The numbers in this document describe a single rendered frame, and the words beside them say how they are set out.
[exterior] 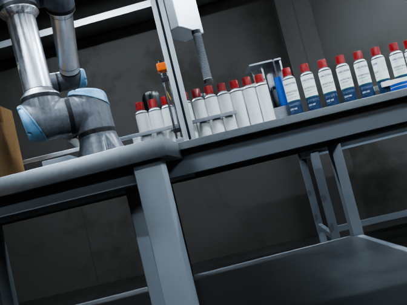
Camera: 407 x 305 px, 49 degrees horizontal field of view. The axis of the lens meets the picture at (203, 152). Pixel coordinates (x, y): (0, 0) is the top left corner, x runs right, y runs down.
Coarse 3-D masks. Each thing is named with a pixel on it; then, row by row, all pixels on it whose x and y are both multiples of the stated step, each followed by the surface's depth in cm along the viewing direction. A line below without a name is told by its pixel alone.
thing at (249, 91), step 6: (246, 78) 176; (246, 84) 176; (246, 90) 175; (252, 90) 175; (246, 96) 176; (252, 96) 175; (246, 102) 176; (252, 102) 175; (258, 102) 176; (252, 108) 175; (258, 108) 175; (252, 114) 175; (258, 114) 175; (252, 120) 175; (258, 120) 174
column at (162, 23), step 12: (156, 0) 163; (156, 12) 162; (156, 24) 162; (168, 24) 162; (168, 36) 161; (168, 48) 162; (168, 60) 161; (168, 72) 161; (180, 84) 160; (180, 96) 161; (180, 108) 160; (180, 120) 159; (192, 132) 159
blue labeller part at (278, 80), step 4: (280, 76) 183; (276, 80) 182; (280, 80) 182; (276, 84) 182; (280, 84) 182; (276, 88) 183; (280, 88) 181; (280, 92) 181; (284, 92) 182; (280, 96) 181; (284, 96) 181; (280, 100) 182; (284, 100) 181; (280, 104) 182; (284, 104) 181
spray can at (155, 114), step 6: (150, 102) 175; (156, 102) 176; (150, 108) 176; (156, 108) 174; (150, 114) 174; (156, 114) 174; (150, 120) 175; (156, 120) 174; (162, 120) 175; (156, 126) 173; (162, 126) 174; (162, 132) 174
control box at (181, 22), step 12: (168, 0) 162; (180, 0) 166; (192, 0) 173; (168, 12) 162; (180, 12) 163; (192, 12) 171; (180, 24) 161; (192, 24) 168; (180, 36) 171; (192, 36) 175
